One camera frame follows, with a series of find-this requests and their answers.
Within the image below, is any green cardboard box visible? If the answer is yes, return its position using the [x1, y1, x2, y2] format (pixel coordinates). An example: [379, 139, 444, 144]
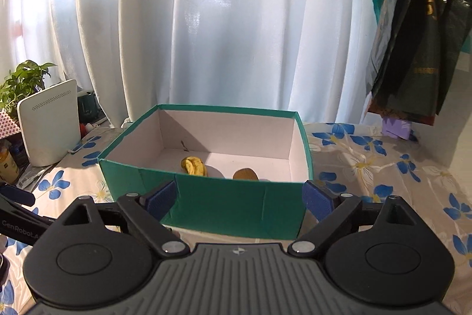
[98, 104, 315, 242]

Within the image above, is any floral tablecloth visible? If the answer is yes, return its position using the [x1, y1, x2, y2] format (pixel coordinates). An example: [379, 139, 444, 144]
[0, 121, 472, 315]

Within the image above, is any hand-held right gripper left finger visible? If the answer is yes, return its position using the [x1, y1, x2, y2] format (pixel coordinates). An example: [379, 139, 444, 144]
[59, 180, 188, 259]

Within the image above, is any green potted plant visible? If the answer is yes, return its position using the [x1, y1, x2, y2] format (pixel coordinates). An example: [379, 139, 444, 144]
[0, 60, 58, 116]

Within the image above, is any yellow bottle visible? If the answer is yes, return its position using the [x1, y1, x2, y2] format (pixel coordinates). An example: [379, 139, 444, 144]
[0, 145, 20, 185]

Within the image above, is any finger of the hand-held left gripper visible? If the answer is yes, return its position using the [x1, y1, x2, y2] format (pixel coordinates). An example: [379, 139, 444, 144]
[0, 183, 36, 205]

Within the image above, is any grey white bag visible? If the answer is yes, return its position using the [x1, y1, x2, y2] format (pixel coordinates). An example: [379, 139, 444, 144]
[365, 0, 421, 94]

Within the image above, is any red patterned box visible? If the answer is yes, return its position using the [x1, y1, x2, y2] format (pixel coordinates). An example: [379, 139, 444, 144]
[0, 108, 23, 142]

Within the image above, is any white router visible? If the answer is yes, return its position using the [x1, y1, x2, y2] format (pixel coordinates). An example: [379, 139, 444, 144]
[17, 79, 82, 167]

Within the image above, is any white curtain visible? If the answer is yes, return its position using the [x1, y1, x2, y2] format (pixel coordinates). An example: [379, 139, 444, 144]
[0, 0, 391, 131]

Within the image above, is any brown kiwi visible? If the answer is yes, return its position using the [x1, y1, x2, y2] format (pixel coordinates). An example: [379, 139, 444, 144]
[232, 168, 259, 181]

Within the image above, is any white cable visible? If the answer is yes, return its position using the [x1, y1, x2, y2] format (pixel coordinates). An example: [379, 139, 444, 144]
[66, 123, 111, 155]

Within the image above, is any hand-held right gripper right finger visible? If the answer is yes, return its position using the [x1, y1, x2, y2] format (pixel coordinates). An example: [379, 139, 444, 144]
[288, 180, 422, 259]

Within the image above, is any purple bag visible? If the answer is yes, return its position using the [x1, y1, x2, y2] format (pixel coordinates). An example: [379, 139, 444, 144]
[381, 116, 412, 140]

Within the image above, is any yellow banana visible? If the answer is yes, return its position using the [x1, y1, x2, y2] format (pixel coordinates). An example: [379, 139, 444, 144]
[180, 156, 209, 177]

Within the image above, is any brown patterned bag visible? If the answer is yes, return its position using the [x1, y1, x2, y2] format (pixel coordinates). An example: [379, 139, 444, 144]
[367, 94, 436, 125]

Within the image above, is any large dark green bag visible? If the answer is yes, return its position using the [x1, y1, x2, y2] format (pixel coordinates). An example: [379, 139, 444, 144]
[371, 0, 472, 125]

